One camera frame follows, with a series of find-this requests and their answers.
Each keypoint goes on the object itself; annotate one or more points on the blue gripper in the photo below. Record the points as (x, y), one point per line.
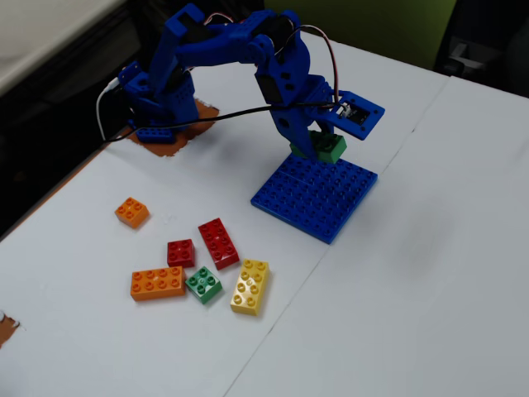
(292, 131)

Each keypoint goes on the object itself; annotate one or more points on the green 2x4 block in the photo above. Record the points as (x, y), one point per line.
(332, 152)

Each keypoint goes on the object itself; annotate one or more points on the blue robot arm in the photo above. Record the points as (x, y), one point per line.
(215, 45)

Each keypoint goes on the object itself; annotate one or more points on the red 2x4 block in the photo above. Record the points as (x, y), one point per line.
(218, 244)

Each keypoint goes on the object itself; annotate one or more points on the yellow 2x4 block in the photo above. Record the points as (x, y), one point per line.
(250, 287)

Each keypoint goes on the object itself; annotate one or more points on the red 2x2 block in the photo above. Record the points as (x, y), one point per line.
(181, 253)

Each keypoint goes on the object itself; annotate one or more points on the green 2x2 block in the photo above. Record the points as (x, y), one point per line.
(203, 285)

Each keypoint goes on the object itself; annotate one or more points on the orange 2x2 block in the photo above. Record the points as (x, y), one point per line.
(132, 212)

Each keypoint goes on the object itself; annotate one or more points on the orange 2x4 block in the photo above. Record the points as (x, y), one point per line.
(158, 283)

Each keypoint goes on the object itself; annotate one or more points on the blue 8x8 baseplate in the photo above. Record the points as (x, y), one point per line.
(314, 198)

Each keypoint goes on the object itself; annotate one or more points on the green partition panel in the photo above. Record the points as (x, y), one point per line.
(355, 29)

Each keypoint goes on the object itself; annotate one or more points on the black office chair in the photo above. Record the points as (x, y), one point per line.
(487, 37)

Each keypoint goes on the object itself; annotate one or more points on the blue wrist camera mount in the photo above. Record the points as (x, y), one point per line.
(359, 112)

